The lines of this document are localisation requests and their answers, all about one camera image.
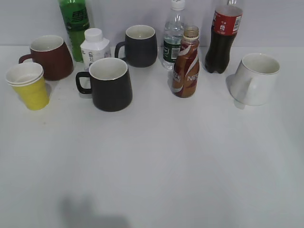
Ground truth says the brown Nescafe coffee bottle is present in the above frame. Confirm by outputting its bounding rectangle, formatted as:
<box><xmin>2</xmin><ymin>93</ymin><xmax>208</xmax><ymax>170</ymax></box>
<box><xmin>172</xmin><ymin>25</ymin><xmax>200</xmax><ymax>98</ymax></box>

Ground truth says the yellow paper cup stack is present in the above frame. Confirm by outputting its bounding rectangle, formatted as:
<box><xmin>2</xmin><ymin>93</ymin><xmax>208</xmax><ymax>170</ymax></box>
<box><xmin>6</xmin><ymin>62</ymin><xmax>49</xmax><ymax>111</ymax></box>

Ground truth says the black mug front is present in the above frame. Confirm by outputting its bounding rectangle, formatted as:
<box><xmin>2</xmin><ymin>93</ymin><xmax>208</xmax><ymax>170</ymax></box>
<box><xmin>76</xmin><ymin>57</ymin><xmax>133</xmax><ymax>112</ymax></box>

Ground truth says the dark grey mug rear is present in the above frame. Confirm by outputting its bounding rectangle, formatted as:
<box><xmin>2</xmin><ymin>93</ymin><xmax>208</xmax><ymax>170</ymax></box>
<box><xmin>114</xmin><ymin>25</ymin><xmax>158</xmax><ymax>68</ymax></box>

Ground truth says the clear water bottle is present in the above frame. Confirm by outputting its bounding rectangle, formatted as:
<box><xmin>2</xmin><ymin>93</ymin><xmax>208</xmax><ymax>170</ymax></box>
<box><xmin>163</xmin><ymin>0</ymin><xmax>186</xmax><ymax>70</ymax></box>

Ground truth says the white milk carton bottle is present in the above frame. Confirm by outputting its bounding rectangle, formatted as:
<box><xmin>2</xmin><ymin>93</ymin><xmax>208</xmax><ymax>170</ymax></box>
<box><xmin>80</xmin><ymin>28</ymin><xmax>111</xmax><ymax>71</ymax></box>

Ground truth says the white ceramic mug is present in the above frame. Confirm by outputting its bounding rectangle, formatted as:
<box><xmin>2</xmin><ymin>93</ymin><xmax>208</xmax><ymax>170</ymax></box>
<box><xmin>228</xmin><ymin>53</ymin><xmax>280</xmax><ymax>106</ymax></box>

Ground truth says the dark red ceramic mug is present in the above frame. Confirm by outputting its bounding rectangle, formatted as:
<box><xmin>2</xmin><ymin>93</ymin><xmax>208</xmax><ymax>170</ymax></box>
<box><xmin>19</xmin><ymin>35</ymin><xmax>74</xmax><ymax>81</ymax></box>

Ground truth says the cola bottle red label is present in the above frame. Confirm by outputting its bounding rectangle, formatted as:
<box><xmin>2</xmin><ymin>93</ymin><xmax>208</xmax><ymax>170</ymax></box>
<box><xmin>204</xmin><ymin>0</ymin><xmax>244</xmax><ymax>74</ymax></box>

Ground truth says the green soda bottle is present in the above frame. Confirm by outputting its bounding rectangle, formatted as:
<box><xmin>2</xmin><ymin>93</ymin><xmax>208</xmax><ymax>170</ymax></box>
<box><xmin>58</xmin><ymin>0</ymin><xmax>90</xmax><ymax>62</ymax></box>

